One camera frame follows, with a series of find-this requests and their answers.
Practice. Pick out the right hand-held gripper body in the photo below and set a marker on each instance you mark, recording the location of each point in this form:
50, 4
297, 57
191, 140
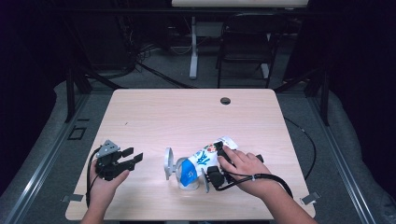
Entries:
216, 179

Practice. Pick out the aluminium floor rail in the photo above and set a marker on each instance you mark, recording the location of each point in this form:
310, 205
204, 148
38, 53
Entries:
339, 161
46, 158

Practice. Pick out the person's left hand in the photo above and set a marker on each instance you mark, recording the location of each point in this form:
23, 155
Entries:
102, 193

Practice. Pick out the black folding chair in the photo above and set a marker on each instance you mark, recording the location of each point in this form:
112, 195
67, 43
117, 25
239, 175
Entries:
249, 46

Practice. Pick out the grey tape strip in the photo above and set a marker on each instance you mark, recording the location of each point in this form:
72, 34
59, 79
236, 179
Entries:
72, 198
310, 198

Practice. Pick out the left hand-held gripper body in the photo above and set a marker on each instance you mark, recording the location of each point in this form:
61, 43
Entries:
107, 165

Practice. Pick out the white desk leg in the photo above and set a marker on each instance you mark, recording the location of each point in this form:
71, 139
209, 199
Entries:
265, 71
193, 59

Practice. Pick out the person's right hand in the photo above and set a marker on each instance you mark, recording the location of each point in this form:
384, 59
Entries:
246, 168

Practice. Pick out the white and blue pouch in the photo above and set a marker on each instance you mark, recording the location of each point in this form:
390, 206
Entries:
202, 158

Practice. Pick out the black metal frame post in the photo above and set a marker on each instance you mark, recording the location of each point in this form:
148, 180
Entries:
70, 96
325, 99

